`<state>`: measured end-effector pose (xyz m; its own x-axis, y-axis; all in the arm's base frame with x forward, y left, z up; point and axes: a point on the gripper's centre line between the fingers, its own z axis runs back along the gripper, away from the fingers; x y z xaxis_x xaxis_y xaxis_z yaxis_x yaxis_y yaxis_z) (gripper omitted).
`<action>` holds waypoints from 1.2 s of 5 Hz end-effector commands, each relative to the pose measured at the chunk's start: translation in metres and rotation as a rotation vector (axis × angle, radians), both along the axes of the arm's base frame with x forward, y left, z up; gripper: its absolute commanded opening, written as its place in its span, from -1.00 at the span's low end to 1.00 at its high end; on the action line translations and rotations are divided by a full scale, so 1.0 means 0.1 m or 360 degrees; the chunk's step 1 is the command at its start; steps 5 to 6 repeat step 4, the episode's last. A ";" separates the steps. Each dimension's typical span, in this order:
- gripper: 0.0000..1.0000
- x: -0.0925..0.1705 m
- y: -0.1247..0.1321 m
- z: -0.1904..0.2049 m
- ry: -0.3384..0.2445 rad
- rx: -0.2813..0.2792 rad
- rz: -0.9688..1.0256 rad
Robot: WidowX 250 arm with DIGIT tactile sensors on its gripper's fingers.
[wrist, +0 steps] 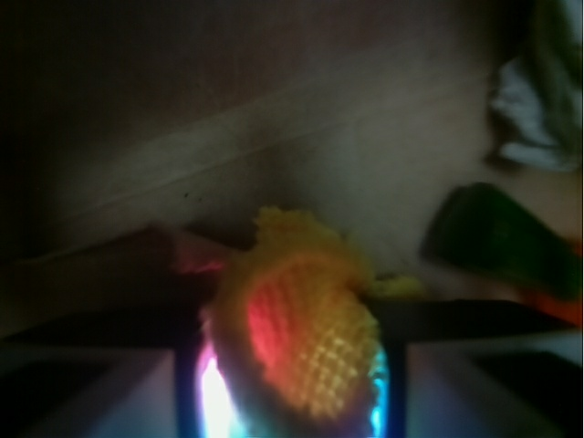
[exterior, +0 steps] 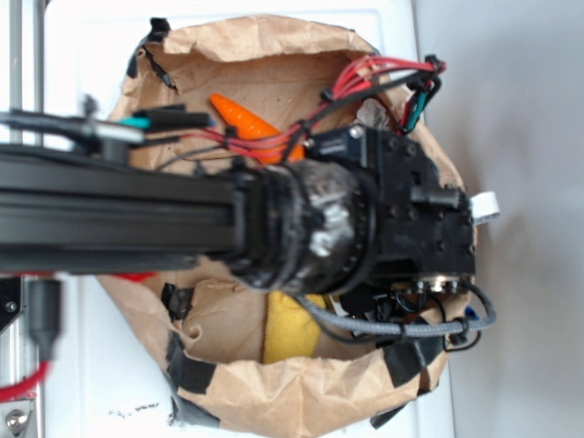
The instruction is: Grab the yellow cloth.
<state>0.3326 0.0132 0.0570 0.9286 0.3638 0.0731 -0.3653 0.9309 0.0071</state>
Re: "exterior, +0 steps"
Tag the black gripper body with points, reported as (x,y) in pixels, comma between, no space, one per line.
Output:
(425,227)

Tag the yellow microfiber cloth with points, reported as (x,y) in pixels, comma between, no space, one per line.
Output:
(290,331)

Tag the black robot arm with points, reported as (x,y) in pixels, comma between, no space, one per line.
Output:
(364,206)

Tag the crumpled white paper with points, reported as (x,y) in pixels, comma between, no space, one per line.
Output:
(373,114)

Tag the orange plastic toy carrot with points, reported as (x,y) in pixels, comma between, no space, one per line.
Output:
(248,126)

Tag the brown paper bag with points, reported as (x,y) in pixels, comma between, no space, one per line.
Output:
(203,328)

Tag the white plastic tray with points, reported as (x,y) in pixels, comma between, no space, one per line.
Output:
(104,383)

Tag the black plug with red cable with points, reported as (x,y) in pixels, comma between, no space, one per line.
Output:
(44,327)

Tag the black metal mounting bracket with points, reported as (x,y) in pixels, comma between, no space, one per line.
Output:
(10,300)

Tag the aluminium frame rail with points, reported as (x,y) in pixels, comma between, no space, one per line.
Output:
(21,417)

